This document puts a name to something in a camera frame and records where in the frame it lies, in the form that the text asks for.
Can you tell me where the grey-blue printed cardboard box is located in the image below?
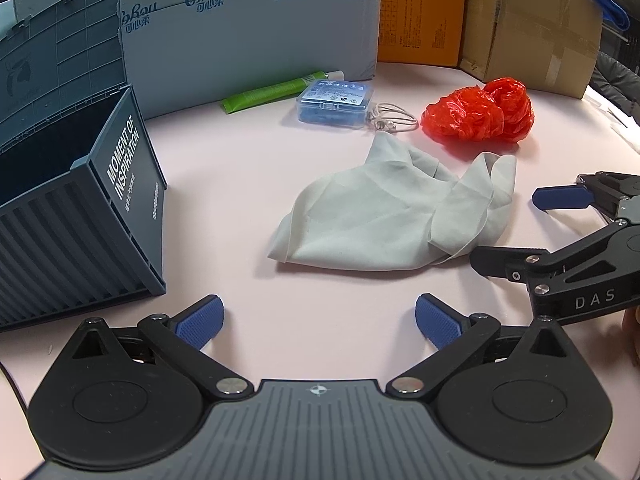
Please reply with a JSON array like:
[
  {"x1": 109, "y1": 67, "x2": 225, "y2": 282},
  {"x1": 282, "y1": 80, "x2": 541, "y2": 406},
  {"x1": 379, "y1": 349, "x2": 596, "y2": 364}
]
[{"x1": 10, "y1": 0, "x2": 384, "y2": 122}]

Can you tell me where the person's right hand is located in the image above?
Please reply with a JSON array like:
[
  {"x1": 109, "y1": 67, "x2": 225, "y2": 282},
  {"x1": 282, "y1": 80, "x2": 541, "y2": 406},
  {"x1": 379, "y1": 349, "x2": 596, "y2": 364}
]
[{"x1": 621, "y1": 305, "x2": 640, "y2": 361}]

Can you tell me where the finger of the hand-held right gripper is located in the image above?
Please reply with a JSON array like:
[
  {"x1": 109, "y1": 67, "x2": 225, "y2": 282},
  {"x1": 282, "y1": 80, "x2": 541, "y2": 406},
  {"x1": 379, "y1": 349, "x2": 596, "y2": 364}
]
[
  {"x1": 532, "y1": 172, "x2": 640, "y2": 225},
  {"x1": 470, "y1": 224, "x2": 640, "y2": 282}
]

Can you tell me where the green tube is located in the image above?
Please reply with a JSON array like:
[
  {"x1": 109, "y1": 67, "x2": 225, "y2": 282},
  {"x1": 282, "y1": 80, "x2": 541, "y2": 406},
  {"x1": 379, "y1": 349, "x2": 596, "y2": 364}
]
[{"x1": 221, "y1": 70, "x2": 329, "y2": 115}]

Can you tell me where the brown cardboard box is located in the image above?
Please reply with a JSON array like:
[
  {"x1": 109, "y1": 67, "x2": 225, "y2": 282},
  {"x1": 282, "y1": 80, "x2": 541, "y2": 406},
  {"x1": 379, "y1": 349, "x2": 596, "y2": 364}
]
[{"x1": 459, "y1": 0, "x2": 604, "y2": 101}]

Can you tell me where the dark blue plastic storage box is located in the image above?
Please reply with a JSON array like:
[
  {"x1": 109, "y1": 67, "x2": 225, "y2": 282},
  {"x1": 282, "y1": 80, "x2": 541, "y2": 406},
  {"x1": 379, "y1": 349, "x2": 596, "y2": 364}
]
[{"x1": 0, "y1": 0, "x2": 169, "y2": 333}]

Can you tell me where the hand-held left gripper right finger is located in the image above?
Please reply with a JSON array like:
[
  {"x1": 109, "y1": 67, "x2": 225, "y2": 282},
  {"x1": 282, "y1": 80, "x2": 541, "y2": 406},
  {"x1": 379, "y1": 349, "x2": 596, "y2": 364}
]
[{"x1": 385, "y1": 294, "x2": 583, "y2": 402}]

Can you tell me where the red plastic bag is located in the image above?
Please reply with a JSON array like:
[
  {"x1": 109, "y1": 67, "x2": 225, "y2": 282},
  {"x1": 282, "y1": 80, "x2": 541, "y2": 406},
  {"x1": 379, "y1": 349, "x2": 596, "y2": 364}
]
[{"x1": 420, "y1": 77, "x2": 536, "y2": 144}]

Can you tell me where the white paper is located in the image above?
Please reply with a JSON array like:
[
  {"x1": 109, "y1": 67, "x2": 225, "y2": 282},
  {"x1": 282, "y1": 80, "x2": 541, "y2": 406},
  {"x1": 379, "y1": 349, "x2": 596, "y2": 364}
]
[{"x1": 585, "y1": 85, "x2": 640, "y2": 155}]

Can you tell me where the black cable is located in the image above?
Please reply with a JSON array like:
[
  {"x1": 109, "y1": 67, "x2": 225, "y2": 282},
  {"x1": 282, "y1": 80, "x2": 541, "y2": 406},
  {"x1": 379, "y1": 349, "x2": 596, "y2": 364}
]
[{"x1": 0, "y1": 360, "x2": 32, "y2": 417}]

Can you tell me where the light grey cloth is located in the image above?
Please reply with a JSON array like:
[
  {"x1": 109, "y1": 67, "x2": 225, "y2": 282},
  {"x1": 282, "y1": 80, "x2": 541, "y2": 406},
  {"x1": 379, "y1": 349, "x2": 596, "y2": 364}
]
[{"x1": 267, "y1": 132, "x2": 518, "y2": 271}]

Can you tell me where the orange printed box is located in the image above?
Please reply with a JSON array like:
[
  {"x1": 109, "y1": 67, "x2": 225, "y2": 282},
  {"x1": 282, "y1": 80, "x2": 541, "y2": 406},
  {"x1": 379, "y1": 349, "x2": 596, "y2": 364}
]
[{"x1": 376, "y1": 0, "x2": 471, "y2": 69}]

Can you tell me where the blue transparent plastic case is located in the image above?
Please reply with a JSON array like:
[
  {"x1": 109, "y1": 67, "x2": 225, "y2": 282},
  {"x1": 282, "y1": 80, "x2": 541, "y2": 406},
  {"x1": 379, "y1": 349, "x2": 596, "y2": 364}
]
[{"x1": 296, "y1": 79, "x2": 376, "y2": 130}]

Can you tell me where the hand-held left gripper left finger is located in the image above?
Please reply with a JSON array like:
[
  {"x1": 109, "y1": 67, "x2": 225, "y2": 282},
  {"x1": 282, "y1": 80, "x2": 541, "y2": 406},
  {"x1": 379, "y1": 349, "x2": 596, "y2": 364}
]
[{"x1": 52, "y1": 295, "x2": 253, "y2": 402}]

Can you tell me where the white earphone cable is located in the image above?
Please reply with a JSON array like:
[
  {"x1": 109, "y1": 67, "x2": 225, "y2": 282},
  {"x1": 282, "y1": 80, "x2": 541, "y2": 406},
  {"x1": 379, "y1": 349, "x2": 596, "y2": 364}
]
[{"x1": 365, "y1": 103, "x2": 419, "y2": 135}]

